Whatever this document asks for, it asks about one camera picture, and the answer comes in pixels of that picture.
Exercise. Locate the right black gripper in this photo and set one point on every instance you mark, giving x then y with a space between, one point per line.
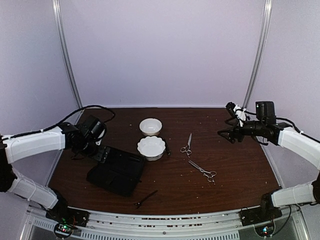
232 134

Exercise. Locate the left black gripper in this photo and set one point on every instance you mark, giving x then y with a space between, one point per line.
82 153

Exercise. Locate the silver thinning scissors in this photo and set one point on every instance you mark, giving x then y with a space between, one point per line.
208 174

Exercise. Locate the black zippered tool case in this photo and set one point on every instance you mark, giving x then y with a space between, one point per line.
117 171

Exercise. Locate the black hair clip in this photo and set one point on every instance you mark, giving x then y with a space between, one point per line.
139 203

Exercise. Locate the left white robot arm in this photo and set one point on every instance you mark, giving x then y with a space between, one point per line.
28 159

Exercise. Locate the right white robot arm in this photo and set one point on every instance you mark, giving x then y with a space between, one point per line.
283 133

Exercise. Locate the silver straight scissors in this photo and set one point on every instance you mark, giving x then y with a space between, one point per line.
187 149

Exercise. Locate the scalloped white bowl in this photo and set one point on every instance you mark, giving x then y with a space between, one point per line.
151 147

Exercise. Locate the round white bowl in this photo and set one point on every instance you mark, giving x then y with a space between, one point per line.
150 127

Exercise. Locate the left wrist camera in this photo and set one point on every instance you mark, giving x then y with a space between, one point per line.
98 132

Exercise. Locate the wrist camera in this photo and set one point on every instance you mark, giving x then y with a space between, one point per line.
237 112
98 132

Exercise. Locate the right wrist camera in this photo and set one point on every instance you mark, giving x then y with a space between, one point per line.
237 112

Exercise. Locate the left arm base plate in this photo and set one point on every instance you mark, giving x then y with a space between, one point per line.
73 217

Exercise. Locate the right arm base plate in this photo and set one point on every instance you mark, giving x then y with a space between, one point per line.
253 216

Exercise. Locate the aluminium front rail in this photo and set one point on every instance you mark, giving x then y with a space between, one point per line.
225 225

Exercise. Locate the right aluminium corner post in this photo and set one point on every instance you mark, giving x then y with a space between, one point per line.
264 30

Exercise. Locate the aluminium corner post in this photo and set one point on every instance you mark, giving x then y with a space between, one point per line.
65 53
264 30

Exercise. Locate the left aluminium corner post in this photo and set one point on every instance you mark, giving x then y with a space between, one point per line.
65 53

